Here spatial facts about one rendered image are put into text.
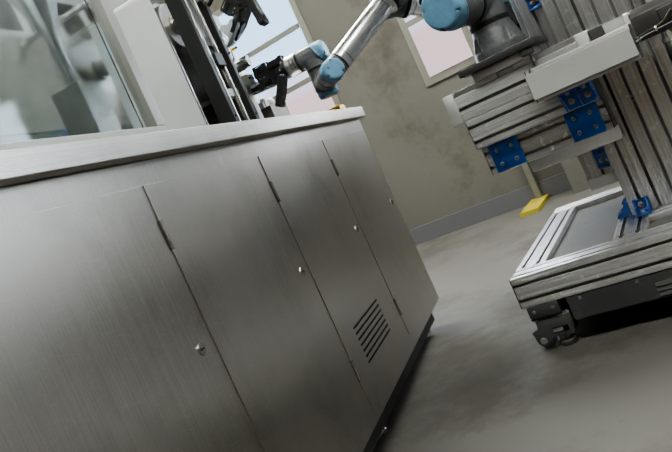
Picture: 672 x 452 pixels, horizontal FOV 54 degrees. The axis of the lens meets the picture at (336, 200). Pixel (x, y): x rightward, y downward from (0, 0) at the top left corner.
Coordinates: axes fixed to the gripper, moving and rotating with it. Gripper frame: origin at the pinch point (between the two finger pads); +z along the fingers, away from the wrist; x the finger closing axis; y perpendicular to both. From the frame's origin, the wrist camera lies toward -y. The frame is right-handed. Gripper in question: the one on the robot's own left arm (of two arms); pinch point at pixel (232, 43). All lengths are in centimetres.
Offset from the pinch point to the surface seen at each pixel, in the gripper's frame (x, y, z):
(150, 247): 124, -57, 19
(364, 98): -252, 7, 30
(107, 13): 99, -19, -8
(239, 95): 30.4, -22.2, 9.1
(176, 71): 36.1, -2.9, 10.0
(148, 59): 36.1, 7.3, 10.6
